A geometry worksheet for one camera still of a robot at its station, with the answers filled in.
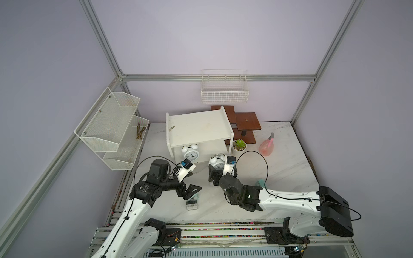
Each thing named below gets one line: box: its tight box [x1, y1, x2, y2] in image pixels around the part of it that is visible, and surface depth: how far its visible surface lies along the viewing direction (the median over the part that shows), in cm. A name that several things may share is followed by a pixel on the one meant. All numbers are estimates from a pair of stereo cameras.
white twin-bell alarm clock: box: [181, 144, 200, 162], surface depth 78 cm
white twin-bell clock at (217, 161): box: [208, 153, 226, 171], surface depth 73 cm
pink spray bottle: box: [258, 132, 275, 157], surface depth 105 cm
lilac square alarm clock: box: [254, 178, 266, 188], surface depth 87 cm
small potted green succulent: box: [231, 138, 247, 156], surface depth 100 cm
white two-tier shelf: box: [165, 105, 234, 164], surface depth 78 cm
